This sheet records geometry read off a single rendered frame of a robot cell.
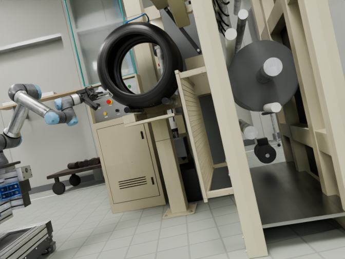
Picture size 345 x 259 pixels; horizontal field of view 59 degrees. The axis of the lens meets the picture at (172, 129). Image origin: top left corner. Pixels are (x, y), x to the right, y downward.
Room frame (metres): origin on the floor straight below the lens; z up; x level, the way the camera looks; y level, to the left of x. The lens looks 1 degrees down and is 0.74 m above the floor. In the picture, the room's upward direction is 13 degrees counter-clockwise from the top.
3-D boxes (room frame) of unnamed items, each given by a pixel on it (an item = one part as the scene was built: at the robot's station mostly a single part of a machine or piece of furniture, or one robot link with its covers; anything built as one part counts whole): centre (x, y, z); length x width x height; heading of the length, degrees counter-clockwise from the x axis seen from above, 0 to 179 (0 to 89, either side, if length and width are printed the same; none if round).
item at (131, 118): (2.32, 0.25, 0.83); 0.36 x 0.09 x 0.06; 169
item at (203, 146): (2.01, -0.17, 0.65); 0.90 x 0.02 x 0.70; 169
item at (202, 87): (2.44, -0.30, 1.05); 0.20 x 0.15 x 0.30; 169
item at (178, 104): (2.47, 0.08, 0.90); 0.40 x 0.03 x 0.10; 79
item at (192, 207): (2.55, 0.09, 0.01); 0.27 x 0.27 x 0.02; 79
